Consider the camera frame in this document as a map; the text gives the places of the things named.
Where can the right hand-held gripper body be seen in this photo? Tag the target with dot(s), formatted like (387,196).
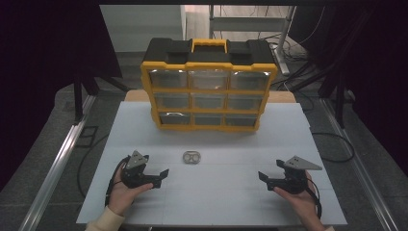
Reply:
(298,163)

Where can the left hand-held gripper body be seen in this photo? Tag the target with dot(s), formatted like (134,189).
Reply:
(133,160)

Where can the clear plastic drawer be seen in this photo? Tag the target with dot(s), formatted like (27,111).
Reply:
(208,80)

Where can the yellow black organizer cabinet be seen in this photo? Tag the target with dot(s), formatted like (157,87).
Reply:
(208,54)

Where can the person's right hand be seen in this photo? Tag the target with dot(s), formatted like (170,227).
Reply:
(304,202)

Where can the person's left hand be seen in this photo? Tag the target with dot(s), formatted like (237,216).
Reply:
(120,197)

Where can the black stand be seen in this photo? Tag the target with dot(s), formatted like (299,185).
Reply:
(340,99)
(78,99)

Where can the dark curtain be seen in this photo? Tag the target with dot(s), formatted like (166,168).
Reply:
(369,64)
(38,64)

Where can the aluminium floor rail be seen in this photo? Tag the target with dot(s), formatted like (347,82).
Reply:
(57,163)
(356,163)

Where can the grey metal frame stand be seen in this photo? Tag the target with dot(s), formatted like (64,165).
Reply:
(247,24)

